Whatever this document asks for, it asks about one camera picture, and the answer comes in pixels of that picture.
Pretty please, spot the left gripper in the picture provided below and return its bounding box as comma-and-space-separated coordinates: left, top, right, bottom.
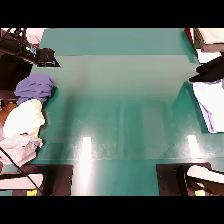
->
34, 47, 61, 68

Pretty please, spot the black shirt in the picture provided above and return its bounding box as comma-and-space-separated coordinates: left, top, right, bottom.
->
188, 54, 224, 83

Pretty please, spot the purple garment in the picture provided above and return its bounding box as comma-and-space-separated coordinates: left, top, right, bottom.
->
13, 73, 56, 106

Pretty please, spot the cream garment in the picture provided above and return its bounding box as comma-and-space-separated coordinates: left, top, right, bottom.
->
2, 98, 47, 138

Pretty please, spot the pale pink garment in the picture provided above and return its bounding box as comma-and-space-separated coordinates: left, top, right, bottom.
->
0, 132, 44, 168

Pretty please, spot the red garment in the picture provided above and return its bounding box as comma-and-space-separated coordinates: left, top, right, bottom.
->
184, 27, 195, 45

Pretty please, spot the small white garment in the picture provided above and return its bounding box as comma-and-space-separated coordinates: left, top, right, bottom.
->
195, 48, 223, 65

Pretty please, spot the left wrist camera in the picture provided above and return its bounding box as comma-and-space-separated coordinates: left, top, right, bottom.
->
9, 27, 29, 43

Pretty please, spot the black cable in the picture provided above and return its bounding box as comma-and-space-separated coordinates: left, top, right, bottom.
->
0, 145, 45, 197

